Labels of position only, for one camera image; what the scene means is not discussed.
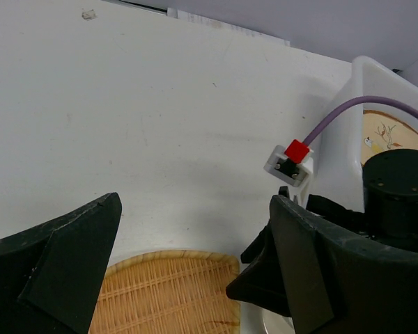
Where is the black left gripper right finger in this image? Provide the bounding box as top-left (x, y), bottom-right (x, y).
top-left (270, 196), bottom-right (418, 333)

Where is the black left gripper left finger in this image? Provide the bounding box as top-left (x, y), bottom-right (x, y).
top-left (0, 193), bottom-right (122, 333)

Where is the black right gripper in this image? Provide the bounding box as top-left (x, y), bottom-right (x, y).
top-left (226, 195), bottom-right (366, 317)

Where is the woven bamboo triangular tray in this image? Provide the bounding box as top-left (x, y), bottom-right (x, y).
top-left (88, 250), bottom-right (240, 333)

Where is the beige bird motif plate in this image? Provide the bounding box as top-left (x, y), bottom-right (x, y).
top-left (361, 110), bottom-right (418, 165)

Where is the white plastic bin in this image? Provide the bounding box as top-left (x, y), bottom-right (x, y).
top-left (311, 56), bottom-right (418, 212)

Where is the small white scrap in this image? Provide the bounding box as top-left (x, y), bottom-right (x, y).
top-left (82, 10), bottom-right (97, 21)

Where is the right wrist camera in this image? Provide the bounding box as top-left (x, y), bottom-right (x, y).
top-left (264, 140), bottom-right (314, 207)

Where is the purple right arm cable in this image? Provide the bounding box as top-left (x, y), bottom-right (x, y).
top-left (302, 95), bottom-right (418, 145)

